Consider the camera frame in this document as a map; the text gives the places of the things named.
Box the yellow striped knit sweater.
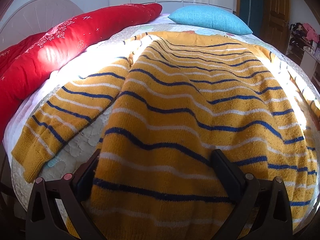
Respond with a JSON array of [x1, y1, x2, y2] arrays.
[[12, 32, 319, 239]]

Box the pink clothing pile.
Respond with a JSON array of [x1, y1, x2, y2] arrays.
[[303, 23, 319, 43]]

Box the patchwork quilted bedspread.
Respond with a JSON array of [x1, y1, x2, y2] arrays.
[[9, 24, 319, 208]]

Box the red floral duvet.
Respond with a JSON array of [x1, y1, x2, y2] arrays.
[[1, 3, 162, 134]]

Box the white cluttered shelf unit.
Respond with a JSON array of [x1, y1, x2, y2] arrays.
[[285, 23, 319, 91]]

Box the dark wooden door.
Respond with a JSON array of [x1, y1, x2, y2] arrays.
[[260, 0, 291, 54]]

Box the blue knit pillow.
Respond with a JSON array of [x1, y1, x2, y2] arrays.
[[168, 5, 253, 35]]

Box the white round headboard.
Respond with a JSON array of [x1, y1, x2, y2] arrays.
[[1, 0, 84, 50]]

